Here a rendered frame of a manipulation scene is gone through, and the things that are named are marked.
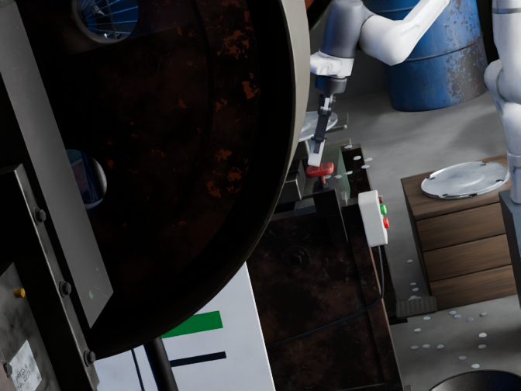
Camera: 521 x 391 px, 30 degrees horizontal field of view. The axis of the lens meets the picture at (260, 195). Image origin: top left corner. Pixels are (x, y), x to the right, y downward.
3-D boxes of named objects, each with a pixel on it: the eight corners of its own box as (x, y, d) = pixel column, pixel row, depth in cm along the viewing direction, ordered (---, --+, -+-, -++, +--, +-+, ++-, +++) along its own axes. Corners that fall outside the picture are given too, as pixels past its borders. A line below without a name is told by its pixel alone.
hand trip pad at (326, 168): (339, 188, 250) (332, 160, 248) (338, 195, 244) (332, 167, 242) (312, 193, 251) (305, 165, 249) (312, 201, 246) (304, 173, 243)
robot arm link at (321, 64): (355, 52, 239) (350, 74, 241) (305, 42, 239) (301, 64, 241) (354, 64, 227) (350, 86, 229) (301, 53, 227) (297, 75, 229)
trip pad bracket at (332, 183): (352, 240, 259) (335, 172, 253) (351, 254, 250) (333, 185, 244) (329, 244, 260) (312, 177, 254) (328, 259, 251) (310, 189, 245)
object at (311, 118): (246, 126, 294) (245, 124, 293) (339, 106, 288) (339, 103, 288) (232, 157, 267) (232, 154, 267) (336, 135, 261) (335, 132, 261)
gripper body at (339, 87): (346, 81, 233) (339, 118, 236) (347, 73, 241) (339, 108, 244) (316, 74, 233) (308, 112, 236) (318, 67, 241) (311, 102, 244)
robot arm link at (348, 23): (390, 58, 240) (363, 46, 247) (401, 5, 235) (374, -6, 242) (335, 58, 229) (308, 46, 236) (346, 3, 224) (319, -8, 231)
